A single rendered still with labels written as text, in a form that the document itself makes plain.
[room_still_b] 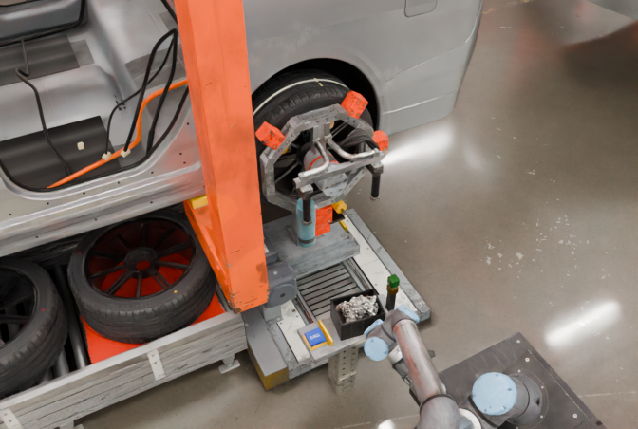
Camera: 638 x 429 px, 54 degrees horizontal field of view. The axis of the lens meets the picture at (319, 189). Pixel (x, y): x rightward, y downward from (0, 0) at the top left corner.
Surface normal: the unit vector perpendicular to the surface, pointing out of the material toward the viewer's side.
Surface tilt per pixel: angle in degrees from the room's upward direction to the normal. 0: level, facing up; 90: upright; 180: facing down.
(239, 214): 90
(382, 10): 90
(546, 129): 0
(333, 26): 90
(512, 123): 0
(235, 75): 90
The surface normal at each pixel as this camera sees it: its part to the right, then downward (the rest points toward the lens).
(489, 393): -0.54, -0.40
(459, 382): 0.00, -0.73
